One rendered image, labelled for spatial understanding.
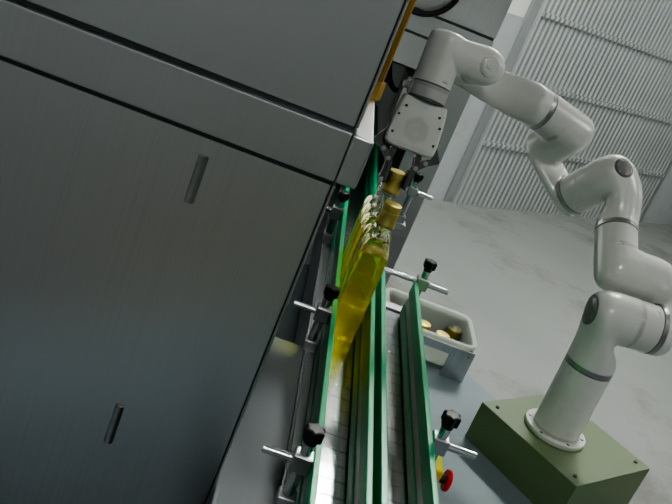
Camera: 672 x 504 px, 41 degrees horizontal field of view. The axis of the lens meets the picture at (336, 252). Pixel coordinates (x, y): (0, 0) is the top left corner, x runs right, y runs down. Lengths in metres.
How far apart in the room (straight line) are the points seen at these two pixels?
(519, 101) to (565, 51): 4.48
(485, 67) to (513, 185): 4.85
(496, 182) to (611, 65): 1.18
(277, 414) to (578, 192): 0.80
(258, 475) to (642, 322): 0.80
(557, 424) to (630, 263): 0.34
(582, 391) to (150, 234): 0.98
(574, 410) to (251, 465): 0.73
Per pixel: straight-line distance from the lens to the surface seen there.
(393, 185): 1.71
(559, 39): 6.21
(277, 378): 1.50
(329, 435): 1.42
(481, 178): 6.26
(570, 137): 1.85
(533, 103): 1.80
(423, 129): 1.70
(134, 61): 1.01
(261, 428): 1.37
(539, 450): 1.76
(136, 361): 1.14
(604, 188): 1.85
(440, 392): 1.97
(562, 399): 1.78
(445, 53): 1.70
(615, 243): 1.80
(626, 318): 1.72
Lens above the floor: 1.63
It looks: 21 degrees down
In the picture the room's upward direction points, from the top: 22 degrees clockwise
